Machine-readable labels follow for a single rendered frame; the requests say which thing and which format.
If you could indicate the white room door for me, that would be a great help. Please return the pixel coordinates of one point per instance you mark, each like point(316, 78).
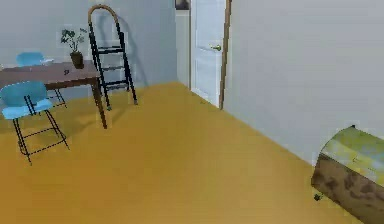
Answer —
point(207, 50)

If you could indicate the black step ladder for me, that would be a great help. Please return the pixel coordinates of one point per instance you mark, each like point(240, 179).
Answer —
point(111, 50)

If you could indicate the green house plant brown pot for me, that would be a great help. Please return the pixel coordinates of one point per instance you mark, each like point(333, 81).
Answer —
point(76, 50)

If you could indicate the small dark table item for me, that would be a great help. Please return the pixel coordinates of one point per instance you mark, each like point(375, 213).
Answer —
point(66, 71)

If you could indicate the brown wooden table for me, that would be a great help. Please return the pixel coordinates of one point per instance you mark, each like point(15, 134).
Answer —
point(50, 74)

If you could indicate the white dish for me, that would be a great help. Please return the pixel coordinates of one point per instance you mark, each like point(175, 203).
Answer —
point(46, 60)

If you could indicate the blue chair black legs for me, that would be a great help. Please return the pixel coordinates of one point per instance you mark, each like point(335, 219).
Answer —
point(23, 100)
point(30, 59)

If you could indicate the green brown rounded chest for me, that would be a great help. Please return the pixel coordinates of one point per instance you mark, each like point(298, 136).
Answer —
point(353, 173)

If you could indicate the dark framed wall picture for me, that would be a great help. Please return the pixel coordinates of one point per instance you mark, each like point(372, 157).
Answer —
point(182, 4)

